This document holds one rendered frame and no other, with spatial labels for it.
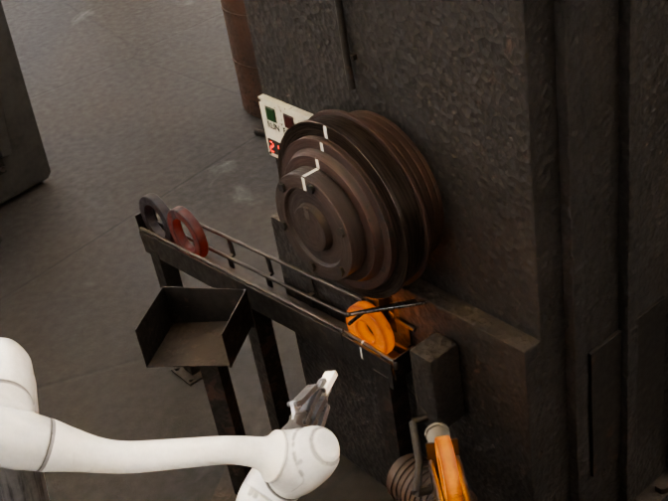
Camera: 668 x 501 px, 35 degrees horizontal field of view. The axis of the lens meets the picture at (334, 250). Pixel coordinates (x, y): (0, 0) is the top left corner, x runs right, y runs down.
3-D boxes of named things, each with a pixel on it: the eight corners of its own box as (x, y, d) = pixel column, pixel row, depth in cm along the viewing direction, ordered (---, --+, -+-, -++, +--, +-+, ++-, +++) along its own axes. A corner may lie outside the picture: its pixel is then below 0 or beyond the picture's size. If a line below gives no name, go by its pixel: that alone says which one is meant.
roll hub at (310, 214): (300, 248, 270) (281, 151, 255) (374, 288, 251) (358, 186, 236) (283, 257, 268) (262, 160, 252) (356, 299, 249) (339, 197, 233)
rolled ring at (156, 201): (160, 204, 345) (169, 199, 346) (132, 191, 358) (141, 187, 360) (176, 252, 353) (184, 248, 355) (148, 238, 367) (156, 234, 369)
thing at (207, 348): (213, 462, 351) (162, 285, 312) (288, 468, 343) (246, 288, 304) (191, 509, 335) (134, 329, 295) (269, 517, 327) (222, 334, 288)
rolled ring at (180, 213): (190, 217, 331) (199, 213, 333) (160, 204, 345) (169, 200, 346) (206, 267, 340) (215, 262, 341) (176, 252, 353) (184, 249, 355)
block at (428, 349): (446, 400, 277) (438, 327, 264) (469, 414, 271) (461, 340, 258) (417, 421, 272) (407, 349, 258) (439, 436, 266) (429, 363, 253)
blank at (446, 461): (458, 498, 243) (443, 501, 243) (446, 430, 244) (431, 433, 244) (465, 511, 228) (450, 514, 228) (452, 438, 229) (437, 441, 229)
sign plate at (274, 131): (274, 151, 298) (262, 92, 288) (334, 179, 280) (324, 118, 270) (268, 154, 296) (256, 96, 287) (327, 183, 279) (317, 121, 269)
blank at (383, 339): (349, 293, 280) (339, 299, 278) (389, 310, 269) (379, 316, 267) (361, 341, 288) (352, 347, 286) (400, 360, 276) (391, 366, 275)
